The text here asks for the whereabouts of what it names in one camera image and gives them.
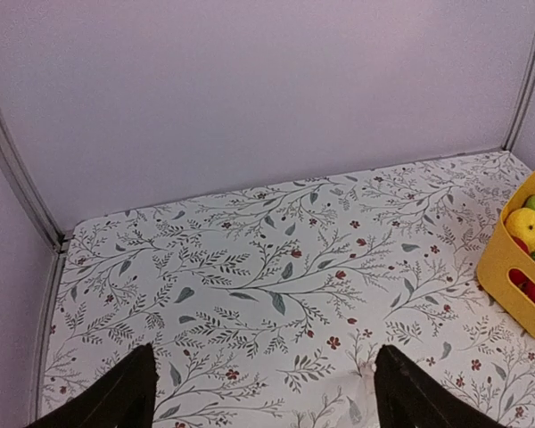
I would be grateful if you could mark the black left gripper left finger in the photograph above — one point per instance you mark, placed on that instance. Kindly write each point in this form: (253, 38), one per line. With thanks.
(123, 397)

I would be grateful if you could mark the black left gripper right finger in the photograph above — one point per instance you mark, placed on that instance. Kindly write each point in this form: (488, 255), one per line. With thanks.
(406, 396)

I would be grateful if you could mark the yellow toy lemon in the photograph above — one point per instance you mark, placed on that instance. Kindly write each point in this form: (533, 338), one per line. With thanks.
(521, 224)

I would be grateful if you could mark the floral patterned table mat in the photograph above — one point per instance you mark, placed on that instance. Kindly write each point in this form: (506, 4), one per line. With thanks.
(266, 307)

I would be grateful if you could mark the left aluminium corner post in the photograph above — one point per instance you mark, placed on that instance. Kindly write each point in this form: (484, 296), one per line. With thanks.
(25, 190)

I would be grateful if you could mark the aluminium corner post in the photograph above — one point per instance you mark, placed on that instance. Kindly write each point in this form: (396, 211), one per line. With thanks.
(522, 102)
(25, 190)

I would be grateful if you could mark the right aluminium corner post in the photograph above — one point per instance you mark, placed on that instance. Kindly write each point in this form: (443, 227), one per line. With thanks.
(522, 102)

